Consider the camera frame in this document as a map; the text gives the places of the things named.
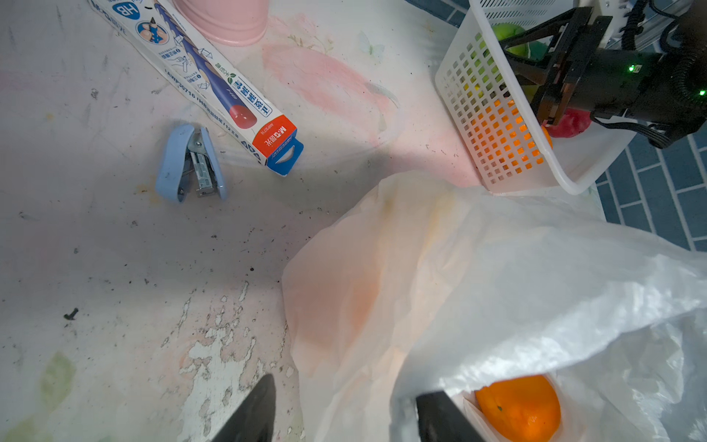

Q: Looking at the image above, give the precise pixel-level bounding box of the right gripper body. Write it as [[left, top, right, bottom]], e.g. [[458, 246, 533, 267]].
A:
[[568, 32, 706, 127]]

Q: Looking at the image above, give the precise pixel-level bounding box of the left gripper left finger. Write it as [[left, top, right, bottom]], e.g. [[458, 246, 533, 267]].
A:
[[212, 374, 276, 442]]

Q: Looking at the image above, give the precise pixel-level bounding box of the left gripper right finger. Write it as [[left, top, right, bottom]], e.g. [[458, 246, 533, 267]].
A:
[[416, 392, 484, 442]]

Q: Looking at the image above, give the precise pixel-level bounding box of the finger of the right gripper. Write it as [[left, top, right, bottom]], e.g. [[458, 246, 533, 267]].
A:
[[499, 7, 594, 83], [531, 16, 612, 125]]

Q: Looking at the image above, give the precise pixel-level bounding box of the pink dragon fruit toy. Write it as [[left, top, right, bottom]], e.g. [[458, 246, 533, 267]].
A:
[[545, 109, 592, 138]]

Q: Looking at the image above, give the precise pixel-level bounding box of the green pear toy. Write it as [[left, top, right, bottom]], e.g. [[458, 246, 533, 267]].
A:
[[479, 23, 531, 62]]

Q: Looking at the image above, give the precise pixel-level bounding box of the white plastic bag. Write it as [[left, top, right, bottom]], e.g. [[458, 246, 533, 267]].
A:
[[281, 171, 706, 441]]

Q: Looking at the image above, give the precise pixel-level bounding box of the round orange toy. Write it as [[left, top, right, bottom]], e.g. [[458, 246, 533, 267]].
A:
[[465, 99, 545, 182]]

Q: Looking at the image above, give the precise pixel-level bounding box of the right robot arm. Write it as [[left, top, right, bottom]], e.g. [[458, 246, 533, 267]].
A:
[[499, 1, 706, 149]]

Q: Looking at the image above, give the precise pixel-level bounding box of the white plastic basket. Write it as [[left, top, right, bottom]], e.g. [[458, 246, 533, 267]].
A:
[[435, 1, 634, 195]]

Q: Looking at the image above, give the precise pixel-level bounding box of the small blue clip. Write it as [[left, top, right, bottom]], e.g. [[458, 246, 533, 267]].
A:
[[155, 124, 228, 203]]

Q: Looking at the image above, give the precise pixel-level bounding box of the pink pencil cup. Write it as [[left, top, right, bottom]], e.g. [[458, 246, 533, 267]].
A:
[[173, 0, 270, 46]]

